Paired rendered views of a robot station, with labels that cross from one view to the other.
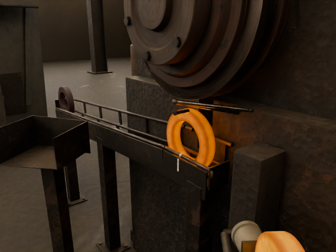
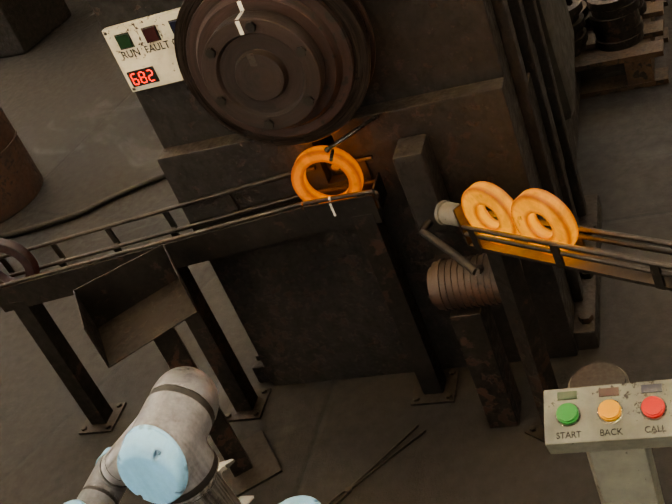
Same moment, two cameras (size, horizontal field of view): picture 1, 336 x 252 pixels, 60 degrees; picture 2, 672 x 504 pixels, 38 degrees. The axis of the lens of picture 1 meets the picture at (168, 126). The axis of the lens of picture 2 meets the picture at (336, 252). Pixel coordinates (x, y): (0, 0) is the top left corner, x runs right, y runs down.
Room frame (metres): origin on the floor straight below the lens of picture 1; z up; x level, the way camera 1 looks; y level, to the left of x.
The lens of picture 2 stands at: (-1.16, 0.97, 1.92)
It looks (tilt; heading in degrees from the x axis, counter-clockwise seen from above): 32 degrees down; 333
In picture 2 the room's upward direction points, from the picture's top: 23 degrees counter-clockwise
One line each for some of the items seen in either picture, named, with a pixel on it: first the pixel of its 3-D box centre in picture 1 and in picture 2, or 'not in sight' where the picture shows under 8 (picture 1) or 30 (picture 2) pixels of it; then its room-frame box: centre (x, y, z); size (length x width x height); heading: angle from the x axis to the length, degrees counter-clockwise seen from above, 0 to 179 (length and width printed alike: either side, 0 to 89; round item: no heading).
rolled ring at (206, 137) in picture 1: (189, 140); (327, 179); (0.79, -0.06, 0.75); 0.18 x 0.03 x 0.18; 37
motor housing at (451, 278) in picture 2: not in sight; (496, 340); (0.45, -0.15, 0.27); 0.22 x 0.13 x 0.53; 37
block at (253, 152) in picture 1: (256, 194); (423, 184); (0.61, -0.21, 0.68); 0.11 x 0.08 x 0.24; 127
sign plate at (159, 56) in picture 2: not in sight; (161, 50); (1.13, 0.06, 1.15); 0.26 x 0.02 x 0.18; 37
